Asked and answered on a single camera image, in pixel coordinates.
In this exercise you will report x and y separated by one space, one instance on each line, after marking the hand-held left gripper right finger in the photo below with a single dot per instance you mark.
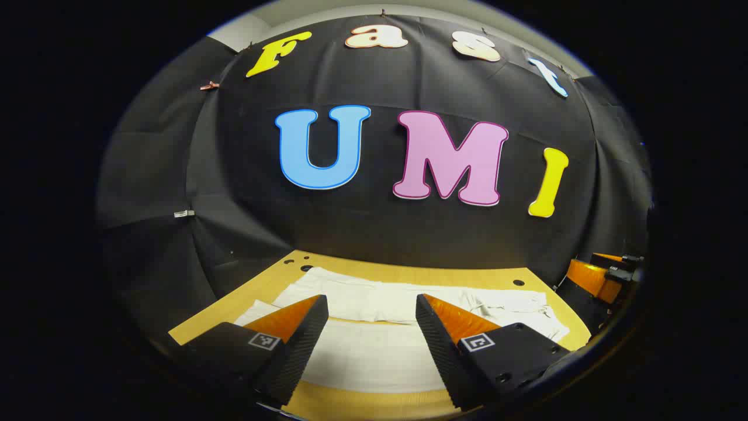
444 356

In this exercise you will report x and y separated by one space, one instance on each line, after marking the silver cloth clip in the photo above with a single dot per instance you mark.
184 213

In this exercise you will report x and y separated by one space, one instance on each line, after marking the copper cloth clip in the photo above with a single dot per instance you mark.
208 86

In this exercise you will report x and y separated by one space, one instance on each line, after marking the white jeans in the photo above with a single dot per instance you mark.
374 356

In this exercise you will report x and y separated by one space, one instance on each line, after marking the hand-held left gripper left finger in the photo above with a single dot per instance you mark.
298 351

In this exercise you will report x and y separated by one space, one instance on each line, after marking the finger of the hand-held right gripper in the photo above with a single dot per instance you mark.
613 257
590 278

